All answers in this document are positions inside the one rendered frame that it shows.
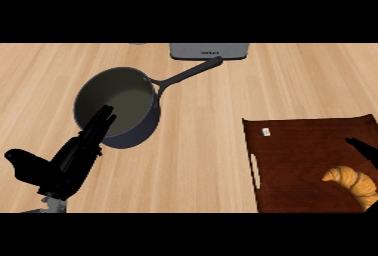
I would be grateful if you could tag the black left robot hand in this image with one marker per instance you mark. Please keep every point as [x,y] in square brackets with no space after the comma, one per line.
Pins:
[68,163]

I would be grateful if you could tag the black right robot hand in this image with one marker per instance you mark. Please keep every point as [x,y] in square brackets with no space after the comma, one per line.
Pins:
[366,150]

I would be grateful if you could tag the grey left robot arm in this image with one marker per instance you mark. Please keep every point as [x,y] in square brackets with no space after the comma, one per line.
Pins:
[49,206]

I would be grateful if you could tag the golden croissant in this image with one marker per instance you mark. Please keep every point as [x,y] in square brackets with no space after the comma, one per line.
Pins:
[355,181]

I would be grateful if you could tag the brown wooden tray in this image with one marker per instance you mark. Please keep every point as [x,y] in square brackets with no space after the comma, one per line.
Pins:
[304,166]

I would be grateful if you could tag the grey appliance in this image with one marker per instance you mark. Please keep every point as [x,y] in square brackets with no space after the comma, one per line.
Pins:
[208,50]

